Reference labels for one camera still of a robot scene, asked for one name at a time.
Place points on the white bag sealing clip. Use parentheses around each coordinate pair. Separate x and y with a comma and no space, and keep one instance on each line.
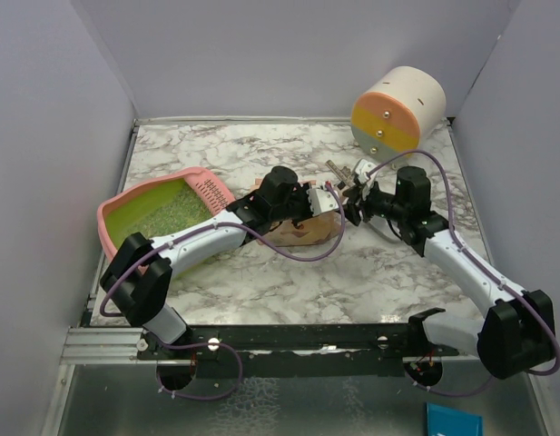
(344,175)

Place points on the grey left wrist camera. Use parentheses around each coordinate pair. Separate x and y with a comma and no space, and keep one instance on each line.
(323,199)

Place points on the aluminium frame profile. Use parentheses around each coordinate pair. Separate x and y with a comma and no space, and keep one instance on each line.
(101,346)

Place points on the round pastel drawer cabinet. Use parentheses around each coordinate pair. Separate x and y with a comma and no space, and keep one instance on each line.
(396,113)

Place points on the peach cat litter bag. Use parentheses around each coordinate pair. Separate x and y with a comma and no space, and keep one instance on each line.
(314,231)

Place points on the green cat litter pile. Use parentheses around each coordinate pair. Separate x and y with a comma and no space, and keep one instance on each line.
(184,210)

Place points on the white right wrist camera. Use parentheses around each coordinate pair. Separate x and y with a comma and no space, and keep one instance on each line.
(360,172)

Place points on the blue card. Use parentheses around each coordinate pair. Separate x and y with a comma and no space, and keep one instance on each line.
(444,421)

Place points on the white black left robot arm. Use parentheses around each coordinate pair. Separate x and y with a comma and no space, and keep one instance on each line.
(138,278)

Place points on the silver metal litter scoop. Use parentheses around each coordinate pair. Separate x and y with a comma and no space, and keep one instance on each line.
(380,227)

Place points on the pink green litter box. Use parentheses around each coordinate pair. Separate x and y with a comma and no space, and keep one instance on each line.
(116,216)

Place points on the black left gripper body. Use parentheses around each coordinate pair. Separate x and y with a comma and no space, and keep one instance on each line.
(299,206)

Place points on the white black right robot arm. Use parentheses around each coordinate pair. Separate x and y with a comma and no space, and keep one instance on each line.
(517,329)

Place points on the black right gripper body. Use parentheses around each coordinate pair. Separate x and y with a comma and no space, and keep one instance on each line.
(374,203)

